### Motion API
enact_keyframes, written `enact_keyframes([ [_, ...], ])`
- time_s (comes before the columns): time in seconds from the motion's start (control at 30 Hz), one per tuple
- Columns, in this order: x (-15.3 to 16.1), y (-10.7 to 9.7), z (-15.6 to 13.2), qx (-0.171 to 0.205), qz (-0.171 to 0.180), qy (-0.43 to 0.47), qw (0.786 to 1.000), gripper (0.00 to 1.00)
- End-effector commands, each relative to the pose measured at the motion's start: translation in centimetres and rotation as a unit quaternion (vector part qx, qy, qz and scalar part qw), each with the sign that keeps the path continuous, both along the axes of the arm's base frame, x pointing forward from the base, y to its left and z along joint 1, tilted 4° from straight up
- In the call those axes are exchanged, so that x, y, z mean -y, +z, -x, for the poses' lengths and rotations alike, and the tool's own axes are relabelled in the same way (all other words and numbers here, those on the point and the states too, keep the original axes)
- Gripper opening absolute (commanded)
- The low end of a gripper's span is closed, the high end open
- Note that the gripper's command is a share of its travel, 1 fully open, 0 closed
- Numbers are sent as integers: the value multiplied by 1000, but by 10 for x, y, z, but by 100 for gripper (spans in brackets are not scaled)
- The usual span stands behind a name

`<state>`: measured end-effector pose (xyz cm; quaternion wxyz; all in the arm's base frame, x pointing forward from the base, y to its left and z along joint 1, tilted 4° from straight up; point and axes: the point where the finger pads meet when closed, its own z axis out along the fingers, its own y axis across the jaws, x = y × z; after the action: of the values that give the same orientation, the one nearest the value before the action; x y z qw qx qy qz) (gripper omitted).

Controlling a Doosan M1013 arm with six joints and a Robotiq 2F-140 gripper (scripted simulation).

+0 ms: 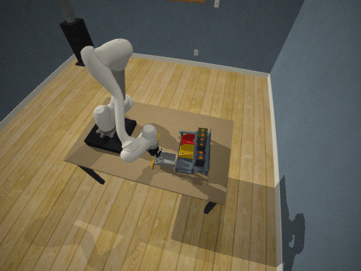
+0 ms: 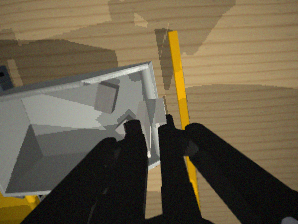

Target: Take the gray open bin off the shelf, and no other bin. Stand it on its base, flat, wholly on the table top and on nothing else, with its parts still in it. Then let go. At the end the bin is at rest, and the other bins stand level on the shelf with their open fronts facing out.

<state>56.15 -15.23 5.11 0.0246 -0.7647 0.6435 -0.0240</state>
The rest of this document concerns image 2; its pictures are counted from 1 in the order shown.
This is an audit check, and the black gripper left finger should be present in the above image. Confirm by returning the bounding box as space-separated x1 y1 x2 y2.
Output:
20 101 151 224

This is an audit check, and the grey metal shelf rack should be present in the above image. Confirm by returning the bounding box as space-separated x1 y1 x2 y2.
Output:
0 65 14 92

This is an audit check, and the yellow bar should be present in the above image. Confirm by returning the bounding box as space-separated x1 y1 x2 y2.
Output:
167 31 200 209

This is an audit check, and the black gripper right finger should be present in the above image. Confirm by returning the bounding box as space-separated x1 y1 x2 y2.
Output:
156 98 298 224

